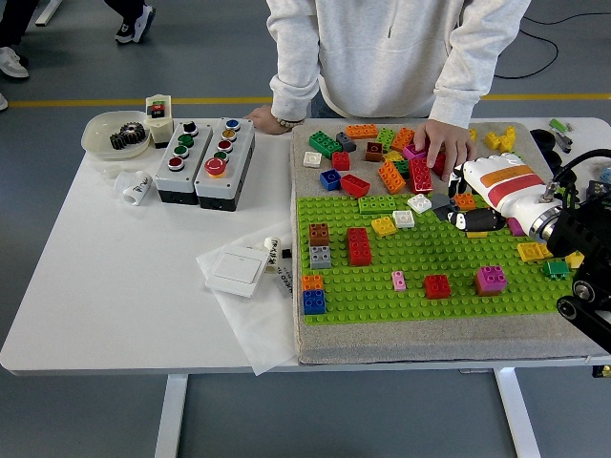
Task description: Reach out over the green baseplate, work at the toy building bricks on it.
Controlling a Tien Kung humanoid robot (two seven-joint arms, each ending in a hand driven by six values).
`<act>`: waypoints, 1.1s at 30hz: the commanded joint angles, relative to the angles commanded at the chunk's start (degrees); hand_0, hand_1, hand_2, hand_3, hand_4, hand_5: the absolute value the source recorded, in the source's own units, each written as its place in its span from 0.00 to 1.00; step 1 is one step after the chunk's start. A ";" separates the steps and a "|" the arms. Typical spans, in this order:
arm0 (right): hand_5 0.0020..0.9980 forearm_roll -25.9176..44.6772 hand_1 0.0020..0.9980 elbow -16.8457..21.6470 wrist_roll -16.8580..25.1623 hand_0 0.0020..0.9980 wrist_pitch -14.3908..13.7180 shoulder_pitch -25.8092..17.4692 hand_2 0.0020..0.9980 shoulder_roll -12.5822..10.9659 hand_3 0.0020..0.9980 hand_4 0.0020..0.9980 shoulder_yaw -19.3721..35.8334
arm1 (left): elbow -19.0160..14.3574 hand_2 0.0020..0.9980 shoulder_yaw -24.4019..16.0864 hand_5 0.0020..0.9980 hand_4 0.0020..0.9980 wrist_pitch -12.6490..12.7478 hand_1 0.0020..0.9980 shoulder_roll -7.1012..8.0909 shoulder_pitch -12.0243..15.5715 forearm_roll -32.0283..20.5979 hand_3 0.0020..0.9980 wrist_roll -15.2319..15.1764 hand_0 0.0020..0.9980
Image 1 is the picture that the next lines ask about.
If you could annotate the person's right hand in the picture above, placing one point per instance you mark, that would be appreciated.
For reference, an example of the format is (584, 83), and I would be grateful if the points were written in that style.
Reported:
(265, 120)

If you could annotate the person's left hand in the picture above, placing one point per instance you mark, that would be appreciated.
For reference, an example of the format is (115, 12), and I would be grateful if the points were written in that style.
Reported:
(453, 143)

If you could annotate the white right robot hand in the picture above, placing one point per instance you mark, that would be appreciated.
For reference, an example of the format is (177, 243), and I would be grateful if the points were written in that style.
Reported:
(506, 186)

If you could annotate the red two-by-four brick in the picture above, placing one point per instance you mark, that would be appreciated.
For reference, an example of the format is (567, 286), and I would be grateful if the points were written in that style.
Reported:
(359, 247)
(421, 179)

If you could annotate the dark grey two-by-two brick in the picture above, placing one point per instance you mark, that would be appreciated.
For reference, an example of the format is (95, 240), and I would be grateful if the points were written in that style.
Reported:
(346, 141)
(441, 201)

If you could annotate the magenta two-by-two brick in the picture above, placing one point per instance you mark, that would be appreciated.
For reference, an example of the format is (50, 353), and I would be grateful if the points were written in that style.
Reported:
(515, 228)
(491, 277)

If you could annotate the person's right forearm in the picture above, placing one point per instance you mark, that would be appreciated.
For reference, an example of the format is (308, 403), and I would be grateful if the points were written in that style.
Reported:
(291, 90)

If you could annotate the person's left forearm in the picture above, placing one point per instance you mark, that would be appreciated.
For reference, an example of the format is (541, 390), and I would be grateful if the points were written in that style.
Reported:
(460, 90)

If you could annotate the green studded baseplate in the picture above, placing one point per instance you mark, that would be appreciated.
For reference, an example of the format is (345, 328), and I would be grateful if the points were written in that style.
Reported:
(372, 305)

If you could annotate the orange two-by-four brick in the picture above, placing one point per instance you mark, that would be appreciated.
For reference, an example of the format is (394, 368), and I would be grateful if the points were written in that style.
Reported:
(392, 177)
(361, 131)
(465, 201)
(403, 138)

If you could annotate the yellow two-by-two brick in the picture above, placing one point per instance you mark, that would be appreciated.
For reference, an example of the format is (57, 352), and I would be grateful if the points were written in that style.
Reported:
(477, 235)
(384, 226)

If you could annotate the emergency-stop button control box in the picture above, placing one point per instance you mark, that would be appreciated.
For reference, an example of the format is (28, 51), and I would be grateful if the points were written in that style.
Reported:
(224, 162)

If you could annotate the white two-by-two brick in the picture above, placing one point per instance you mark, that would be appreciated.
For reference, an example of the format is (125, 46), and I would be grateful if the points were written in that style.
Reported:
(420, 202)
(312, 159)
(404, 218)

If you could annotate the green two-by-four brick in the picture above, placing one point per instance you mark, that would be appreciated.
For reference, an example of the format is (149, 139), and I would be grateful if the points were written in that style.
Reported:
(324, 144)

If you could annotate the yellow curved long brick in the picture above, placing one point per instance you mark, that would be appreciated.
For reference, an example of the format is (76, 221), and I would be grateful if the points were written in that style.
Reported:
(532, 250)

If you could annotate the small green connector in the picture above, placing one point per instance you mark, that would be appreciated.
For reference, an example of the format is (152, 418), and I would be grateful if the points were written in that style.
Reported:
(557, 123)

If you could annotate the red two-by-two brick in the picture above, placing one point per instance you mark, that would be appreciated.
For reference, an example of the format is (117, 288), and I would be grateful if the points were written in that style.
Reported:
(437, 287)
(341, 160)

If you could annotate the blue two-by-two brick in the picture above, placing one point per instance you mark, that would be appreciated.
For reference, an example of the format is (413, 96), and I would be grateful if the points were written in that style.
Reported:
(314, 302)
(330, 180)

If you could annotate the four-button control box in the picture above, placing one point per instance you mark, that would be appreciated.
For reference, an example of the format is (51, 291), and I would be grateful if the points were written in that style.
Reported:
(183, 162)

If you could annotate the small black box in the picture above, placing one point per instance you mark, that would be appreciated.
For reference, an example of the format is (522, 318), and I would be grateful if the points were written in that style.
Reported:
(600, 188)

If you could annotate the small dark green brick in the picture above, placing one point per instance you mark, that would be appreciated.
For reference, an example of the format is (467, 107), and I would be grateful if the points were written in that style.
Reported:
(556, 268)

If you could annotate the lime two-by-four brick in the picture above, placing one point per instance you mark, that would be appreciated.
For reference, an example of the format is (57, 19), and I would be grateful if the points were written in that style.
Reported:
(377, 204)

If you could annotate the small blue part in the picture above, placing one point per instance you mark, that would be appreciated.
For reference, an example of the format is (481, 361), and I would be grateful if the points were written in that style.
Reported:
(605, 172)

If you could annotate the small yellow brick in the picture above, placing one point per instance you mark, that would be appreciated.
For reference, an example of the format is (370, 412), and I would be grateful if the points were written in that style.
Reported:
(574, 260)

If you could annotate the red upturned brick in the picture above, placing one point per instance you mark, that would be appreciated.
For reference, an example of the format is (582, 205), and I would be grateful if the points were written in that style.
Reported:
(355, 185)

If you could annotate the person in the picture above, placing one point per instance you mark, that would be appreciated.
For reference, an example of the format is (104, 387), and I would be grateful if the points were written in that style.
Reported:
(136, 28)
(12, 64)
(382, 47)

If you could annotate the black metal gear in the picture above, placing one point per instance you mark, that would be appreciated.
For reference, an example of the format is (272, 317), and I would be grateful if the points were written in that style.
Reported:
(136, 132)
(119, 141)

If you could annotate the white lettered pipe fitting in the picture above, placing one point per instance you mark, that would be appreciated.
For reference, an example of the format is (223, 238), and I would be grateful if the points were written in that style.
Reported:
(272, 250)

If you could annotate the small pink brick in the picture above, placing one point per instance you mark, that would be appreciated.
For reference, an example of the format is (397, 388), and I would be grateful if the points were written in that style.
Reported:
(399, 281)

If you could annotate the white pipe tee fitting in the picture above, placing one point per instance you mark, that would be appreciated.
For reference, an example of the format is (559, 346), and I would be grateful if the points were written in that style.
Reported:
(136, 188)

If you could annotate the light grey two-by-two brick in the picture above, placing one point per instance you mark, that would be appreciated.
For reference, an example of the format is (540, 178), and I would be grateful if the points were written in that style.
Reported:
(320, 257)

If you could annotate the white plastic bowl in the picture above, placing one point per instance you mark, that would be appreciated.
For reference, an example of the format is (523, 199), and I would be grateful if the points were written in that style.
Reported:
(100, 138)

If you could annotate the orange two-by-two brick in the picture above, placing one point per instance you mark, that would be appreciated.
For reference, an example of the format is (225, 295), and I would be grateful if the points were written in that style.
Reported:
(312, 283)

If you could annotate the grey felt mat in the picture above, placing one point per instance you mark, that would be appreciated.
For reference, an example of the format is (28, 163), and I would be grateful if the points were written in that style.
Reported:
(429, 341)

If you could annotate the black yellow label tag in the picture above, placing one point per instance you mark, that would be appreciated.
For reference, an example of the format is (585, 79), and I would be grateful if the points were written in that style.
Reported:
(602, 371)

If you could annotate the white table leg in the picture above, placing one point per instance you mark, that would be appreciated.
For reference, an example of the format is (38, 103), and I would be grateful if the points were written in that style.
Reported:
(518, 415)
(169, 415)

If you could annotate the white background desk leg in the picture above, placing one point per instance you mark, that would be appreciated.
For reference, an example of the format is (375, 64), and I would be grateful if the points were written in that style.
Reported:
(48, 12)

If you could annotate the cream small switch box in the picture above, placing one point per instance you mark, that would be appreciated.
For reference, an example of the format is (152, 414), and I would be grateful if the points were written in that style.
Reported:
(160, 119)

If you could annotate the white wall switch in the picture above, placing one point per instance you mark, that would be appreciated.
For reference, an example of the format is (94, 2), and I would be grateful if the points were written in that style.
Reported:
(237, 269)

